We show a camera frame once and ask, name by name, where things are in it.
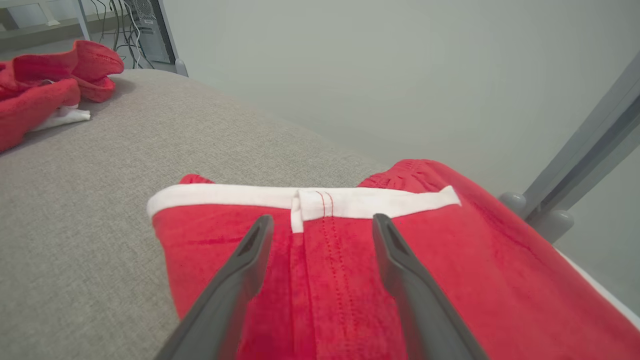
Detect grey partition post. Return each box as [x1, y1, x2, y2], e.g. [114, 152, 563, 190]
[499, 50, 640, 246]

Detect dark grey computer tower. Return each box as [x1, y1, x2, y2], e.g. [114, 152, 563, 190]
[125, 0, 176, 65]

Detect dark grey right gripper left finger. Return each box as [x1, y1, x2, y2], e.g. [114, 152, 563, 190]
[154, 215, 275, 360]

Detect grey metal desk leg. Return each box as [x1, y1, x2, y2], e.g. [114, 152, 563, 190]
[75, 0, 92, 42]
[155, 0, 189, 77]

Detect red Bulls jersey white sleeves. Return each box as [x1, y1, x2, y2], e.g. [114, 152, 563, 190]
[0, 40, 125, 153]

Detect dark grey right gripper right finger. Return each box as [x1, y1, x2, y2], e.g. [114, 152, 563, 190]
[372, 213, 488, 360]

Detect red shorts white waistband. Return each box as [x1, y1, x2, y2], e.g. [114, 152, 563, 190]
[147, 159, 640, 360]

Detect grey fabric sofa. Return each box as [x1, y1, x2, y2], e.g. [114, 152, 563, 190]
[0, 69, 401, 360]

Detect black computer cable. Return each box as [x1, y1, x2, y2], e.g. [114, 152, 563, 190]
[111, 0, 151, 68]

